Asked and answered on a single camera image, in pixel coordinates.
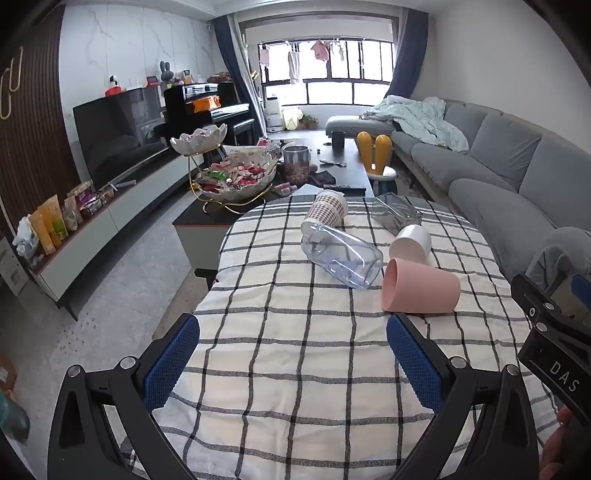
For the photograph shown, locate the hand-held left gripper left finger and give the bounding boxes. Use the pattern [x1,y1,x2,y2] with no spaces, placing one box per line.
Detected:
[47,313,201,480]

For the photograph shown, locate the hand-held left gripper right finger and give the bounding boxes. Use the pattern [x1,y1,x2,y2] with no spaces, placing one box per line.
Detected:
[386,313,541,480]

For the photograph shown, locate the pink cup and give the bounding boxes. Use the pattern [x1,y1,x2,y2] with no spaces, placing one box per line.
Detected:
[381,257,462,316]

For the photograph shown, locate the white cup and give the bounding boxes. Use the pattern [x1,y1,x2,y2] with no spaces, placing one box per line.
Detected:
[389,224,433,267]

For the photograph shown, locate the clear square glass cup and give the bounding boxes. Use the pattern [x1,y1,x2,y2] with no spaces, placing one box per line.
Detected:
[371,192,424,237]

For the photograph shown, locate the brown checked cup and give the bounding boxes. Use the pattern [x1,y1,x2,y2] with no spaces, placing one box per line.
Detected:
[304,189,348,227]

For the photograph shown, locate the person's right hand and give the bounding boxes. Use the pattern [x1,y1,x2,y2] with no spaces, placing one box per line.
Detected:
[539,405,591,480]

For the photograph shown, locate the grey cushion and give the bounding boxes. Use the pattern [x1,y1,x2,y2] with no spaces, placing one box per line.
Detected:
[525,226,591,291]

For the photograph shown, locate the black white checked tablecloth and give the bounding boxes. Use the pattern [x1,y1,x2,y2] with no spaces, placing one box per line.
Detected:
[119,194,560,480]

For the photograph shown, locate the white television cabinet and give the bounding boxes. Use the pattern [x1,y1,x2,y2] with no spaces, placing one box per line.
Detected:
[27,151,205,320]

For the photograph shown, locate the grey sofa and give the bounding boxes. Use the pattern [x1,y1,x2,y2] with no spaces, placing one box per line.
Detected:
[325,99,591,288]

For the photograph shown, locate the cardboard box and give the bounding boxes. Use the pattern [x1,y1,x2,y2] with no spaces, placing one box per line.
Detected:
[0,353,18,394]

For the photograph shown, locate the purple snack bag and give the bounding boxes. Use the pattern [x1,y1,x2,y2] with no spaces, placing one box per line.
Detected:
[74,181,103,223]

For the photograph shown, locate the orange snack bag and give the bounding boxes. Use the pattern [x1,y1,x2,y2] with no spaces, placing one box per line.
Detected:
[28,194,64,255]

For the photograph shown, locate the white crumpled cloth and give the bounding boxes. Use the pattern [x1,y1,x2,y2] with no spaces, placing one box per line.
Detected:
[12,214,40,257]

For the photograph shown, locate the two-tier snack bowl stand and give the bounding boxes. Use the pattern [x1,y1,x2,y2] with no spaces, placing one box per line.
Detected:
[169,123,280,216]

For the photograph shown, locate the dark coffee table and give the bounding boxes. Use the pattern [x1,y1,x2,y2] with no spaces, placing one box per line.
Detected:
[172,137,376,278]

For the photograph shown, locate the yellow rabbit ear stool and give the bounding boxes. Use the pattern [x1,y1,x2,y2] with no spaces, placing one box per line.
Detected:
[356,131,397,197]

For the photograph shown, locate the light blue blanket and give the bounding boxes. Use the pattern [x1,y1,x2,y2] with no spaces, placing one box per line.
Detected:
[362,95,470,153]

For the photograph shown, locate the clear jar of nuts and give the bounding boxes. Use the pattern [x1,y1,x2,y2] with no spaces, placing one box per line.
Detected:
[282,145,310,186]

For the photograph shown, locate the flat screen television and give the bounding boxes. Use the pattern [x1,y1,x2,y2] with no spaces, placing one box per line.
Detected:
[72,86,170,191]

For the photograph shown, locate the black piano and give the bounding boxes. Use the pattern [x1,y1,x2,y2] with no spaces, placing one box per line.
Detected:
[153,82,256,145]

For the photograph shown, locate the white air purifier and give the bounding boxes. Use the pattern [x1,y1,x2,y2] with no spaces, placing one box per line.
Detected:
[265,95,284,133]

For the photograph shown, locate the blue curtain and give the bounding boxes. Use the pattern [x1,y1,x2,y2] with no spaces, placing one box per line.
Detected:
[213,14,267,139]
[390,9,428,100]

